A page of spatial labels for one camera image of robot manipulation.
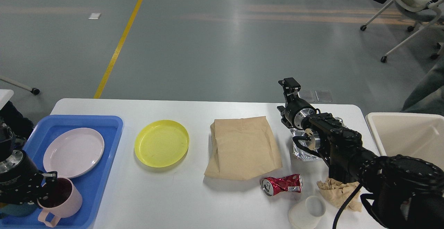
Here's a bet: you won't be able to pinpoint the crumpled brown napkin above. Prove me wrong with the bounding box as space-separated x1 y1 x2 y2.
316 177 362 212

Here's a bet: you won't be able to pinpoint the person in jeans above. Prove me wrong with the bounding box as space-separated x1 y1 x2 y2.
401 60 444 116

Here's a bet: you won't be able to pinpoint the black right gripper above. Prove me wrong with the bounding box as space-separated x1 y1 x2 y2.
277 78 317 129

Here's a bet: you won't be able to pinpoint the beige plastic bin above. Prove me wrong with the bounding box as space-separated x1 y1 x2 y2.
365 112 444 169

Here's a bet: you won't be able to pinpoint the aluminium foil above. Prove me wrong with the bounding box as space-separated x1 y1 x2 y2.
290 117 344 162

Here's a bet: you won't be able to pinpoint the white office chair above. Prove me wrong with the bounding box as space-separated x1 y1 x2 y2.
360 0 443 63

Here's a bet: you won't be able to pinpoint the floor outlet plates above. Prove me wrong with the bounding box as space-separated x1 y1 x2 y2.
298 90 333 102

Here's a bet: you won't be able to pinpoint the white chair leg with caster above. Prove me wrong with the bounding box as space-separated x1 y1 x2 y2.
0 75 40 95

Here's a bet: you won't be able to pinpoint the yellow plate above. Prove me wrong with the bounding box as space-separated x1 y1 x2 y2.
134 120 190 168

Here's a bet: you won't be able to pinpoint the pink mug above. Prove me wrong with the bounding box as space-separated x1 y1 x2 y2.
37 177 83 228

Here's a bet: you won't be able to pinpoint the teal and yellow cup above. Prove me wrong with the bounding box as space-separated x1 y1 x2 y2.
0 203 38 219

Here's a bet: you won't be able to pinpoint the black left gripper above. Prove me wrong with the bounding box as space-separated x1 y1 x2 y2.
0 150 58 205

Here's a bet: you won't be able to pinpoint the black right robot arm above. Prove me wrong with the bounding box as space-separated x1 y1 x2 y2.
277 78 444 229

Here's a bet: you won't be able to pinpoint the crushed red soda can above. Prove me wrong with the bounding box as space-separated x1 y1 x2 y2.
259 174 303 196

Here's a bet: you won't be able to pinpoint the white paper cup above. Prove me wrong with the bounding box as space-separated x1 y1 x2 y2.
288 196 326 229

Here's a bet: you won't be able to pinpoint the blue plastic tray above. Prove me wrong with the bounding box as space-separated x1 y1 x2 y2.
0 115 123 229

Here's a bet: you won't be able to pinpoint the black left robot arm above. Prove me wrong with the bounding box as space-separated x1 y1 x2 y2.
0 101 58 205

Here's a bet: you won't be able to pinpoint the brown paper bag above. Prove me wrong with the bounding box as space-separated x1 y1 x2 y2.
204 116 283 180

